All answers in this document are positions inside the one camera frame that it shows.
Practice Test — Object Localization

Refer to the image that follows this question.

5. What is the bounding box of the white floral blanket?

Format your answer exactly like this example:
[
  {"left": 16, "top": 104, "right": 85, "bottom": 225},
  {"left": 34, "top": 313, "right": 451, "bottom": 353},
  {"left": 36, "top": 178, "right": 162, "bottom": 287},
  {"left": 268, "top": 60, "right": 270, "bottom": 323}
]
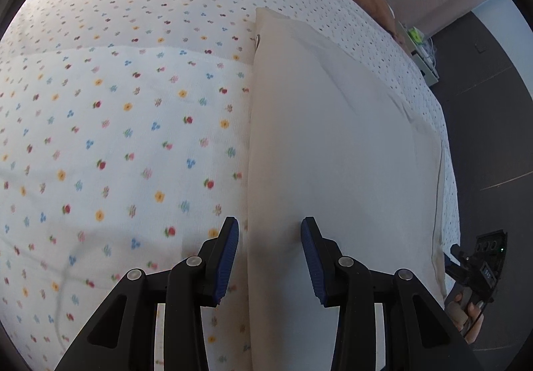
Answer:
[{"left": 0, "top": 0, "right": 461, "bottom": 371}]

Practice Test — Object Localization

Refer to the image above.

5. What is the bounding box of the person's right hand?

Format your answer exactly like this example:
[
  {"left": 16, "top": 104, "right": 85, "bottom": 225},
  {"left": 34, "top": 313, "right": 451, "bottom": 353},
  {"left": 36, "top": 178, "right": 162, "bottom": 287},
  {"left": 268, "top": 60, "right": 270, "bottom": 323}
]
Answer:
[{"left": 445, "top": 292, "right": 486, "bottom": 345}]

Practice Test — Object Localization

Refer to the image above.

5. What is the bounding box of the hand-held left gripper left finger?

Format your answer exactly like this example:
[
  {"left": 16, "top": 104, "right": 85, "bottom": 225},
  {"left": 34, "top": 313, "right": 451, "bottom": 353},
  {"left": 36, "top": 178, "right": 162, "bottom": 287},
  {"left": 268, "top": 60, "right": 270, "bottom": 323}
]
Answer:
[{"left": 54, "top": 216, "right": 240, "bottom": 371}]

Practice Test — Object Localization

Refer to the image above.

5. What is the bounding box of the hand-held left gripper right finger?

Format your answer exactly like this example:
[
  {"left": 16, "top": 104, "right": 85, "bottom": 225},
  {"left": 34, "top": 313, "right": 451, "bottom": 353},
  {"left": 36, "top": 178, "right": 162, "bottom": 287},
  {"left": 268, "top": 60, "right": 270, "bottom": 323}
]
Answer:
[{"left": 300, "top": 216, "right": 484, "bottom": 371}]

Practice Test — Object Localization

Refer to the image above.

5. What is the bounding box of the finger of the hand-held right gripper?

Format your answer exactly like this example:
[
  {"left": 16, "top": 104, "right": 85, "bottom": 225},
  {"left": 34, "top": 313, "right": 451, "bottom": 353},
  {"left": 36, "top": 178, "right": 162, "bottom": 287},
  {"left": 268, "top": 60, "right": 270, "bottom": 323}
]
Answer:
[{"left": 443, "top": 245, "right": 473, "bottom": 284}]

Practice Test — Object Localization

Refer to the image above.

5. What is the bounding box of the large beige garment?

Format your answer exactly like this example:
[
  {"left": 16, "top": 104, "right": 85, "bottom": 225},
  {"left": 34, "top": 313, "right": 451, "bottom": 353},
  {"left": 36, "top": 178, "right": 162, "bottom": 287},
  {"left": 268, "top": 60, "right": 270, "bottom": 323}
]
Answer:
[{"left": 247, "top": 6, "right": 448, "bottom": 371}]

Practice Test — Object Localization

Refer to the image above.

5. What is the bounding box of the cardboard box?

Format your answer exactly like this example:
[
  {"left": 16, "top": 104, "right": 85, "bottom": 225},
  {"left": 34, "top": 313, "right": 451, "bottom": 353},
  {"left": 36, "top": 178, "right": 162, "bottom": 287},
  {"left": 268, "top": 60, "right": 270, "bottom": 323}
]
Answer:
[{"left": 395, "top": 21, "right": 441, "bottom": 87}]

